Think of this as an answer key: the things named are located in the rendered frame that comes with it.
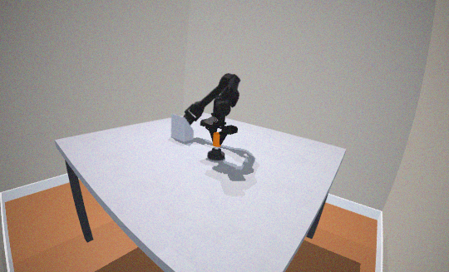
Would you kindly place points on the orange knob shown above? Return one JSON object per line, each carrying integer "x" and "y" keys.
{"x": 216, "y": 139}

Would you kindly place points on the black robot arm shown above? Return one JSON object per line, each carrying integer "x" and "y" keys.
{"x": 229, "y": 95}

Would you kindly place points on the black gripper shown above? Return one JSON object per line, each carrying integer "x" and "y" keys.
{"x": 226, "y": 130}

